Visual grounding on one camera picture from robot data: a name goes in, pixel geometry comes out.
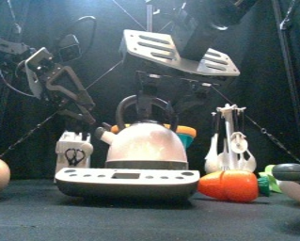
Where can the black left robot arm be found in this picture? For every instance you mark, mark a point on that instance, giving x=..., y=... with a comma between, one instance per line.
x=7, y=47

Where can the white toy knife block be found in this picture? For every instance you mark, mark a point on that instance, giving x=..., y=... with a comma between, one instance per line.
x=63, y=147

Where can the teal basket orange rim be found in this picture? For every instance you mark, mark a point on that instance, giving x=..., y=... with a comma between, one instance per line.
x=186, y=131

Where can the thin diagonal brace rod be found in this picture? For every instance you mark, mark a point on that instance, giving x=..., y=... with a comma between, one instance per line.
x=263, y=130
x=26, y=136

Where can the black toy scissors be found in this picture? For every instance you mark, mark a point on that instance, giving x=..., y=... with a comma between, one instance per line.
x=75, y=161

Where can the white toy utensil rack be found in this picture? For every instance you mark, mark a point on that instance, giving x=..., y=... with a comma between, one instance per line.
x=230, y=138

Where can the white round toy utensil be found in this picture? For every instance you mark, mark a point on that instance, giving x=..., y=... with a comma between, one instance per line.
x=239, y=145

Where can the white toy ladle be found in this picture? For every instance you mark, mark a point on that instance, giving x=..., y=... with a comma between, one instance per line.
x=249, y=163

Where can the orange toy carrot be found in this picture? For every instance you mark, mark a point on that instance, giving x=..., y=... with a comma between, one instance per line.
x=231, y=185

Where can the light green cut toy vegetable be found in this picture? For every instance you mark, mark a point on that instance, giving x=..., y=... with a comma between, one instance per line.
x=274, y=185

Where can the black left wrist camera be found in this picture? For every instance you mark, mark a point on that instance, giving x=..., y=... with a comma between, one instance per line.
x=68, y=48

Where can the black frame pole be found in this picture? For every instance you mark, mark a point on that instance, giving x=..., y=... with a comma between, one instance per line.
x=287, y=78

